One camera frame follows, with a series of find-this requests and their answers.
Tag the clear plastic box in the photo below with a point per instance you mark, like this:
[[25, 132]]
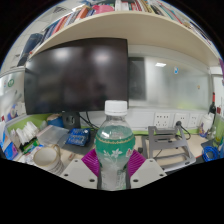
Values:
[[52, 135]]

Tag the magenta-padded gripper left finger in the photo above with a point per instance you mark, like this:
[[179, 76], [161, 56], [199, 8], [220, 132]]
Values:
[[78, 171]]

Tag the beige shelf with books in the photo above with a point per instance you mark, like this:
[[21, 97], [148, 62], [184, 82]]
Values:
[[133, 30]]

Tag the blue round container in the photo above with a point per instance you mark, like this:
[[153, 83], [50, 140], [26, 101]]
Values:
[[56, 120]]

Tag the white wall power outlet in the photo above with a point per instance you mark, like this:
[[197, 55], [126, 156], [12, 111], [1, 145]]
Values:
[[181, 119], [194, 120], [162, 120]]

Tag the blue circuit board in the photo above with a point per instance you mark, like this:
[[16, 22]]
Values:
[[78, 136]]

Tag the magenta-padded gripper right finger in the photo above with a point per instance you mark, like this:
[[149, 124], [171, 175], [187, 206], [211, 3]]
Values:
[[148, 171]]

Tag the black computer monitor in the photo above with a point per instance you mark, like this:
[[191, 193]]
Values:
[[76, 76]]

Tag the patterned white paper cup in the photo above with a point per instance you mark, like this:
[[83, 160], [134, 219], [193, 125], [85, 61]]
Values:
[[46, 158]]

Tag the stack of white napkins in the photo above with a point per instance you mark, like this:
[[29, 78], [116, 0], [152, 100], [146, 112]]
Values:
[[26, 132]]

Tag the blue tissue box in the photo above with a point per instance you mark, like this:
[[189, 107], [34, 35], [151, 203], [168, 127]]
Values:
[[9, 148]]

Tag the green-labelled clear drink bottle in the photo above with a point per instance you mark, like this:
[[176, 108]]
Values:
[[114, 143]]

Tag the dark wine bottle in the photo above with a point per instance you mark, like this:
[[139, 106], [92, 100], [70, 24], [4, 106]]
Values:
[[212, 106]]

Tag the round green sticker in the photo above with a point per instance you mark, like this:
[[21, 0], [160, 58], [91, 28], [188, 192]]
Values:
[[10, 82]]

